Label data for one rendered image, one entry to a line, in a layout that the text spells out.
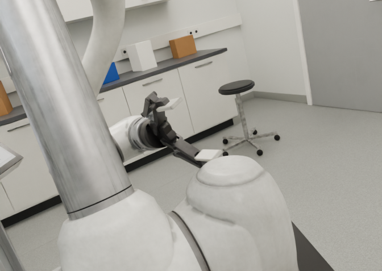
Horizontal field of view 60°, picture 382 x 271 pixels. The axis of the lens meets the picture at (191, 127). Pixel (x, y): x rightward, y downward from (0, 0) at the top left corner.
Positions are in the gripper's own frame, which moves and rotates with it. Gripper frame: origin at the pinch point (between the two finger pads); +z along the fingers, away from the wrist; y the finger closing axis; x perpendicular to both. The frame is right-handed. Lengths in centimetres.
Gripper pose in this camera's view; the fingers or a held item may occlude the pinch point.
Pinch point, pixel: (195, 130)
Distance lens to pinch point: 64.7
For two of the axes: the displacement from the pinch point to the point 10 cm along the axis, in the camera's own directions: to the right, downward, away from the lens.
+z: 5.1, -0.4, -8.6
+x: 6.4, -6.5, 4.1
